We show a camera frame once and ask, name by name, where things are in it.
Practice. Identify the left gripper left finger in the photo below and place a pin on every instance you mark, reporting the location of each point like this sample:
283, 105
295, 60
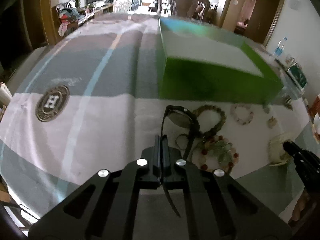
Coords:
151, 173

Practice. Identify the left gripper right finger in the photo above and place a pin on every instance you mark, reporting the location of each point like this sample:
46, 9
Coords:
170, 156

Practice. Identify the black sunglasses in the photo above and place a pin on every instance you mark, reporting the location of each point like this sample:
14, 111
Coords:
183, 118

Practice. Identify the gold brooch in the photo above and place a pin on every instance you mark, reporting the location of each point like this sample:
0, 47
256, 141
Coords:
271, 123

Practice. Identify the plaid tablecloth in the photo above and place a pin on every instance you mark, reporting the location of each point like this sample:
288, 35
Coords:
73, 134

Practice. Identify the green white packet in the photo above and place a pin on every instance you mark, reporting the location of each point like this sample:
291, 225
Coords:
297, 75

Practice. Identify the green cardboard box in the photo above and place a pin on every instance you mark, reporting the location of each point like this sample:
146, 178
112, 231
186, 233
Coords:
198, 62

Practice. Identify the clear water bottle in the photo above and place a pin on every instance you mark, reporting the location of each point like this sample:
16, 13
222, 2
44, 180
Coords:
280, 47

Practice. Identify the dark wooden chair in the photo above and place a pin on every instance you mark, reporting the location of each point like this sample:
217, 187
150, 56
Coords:
186, 8

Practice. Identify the wooden bench with clothes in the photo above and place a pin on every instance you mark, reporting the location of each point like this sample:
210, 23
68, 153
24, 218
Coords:
69, 13

